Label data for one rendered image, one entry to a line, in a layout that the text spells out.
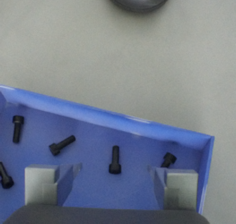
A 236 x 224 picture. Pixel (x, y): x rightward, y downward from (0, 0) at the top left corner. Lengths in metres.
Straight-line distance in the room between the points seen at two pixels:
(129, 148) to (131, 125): 0.01
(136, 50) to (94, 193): 0.10
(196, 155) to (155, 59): 0.07
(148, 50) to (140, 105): 0.04
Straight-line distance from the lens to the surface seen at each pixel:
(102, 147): 0.18
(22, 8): 0.26
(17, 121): 0.19
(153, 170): 0.16
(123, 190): 0.18
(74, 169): 0.16
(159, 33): 0.23
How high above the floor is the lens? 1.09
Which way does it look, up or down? 63 degrees down
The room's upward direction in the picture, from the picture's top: straight up
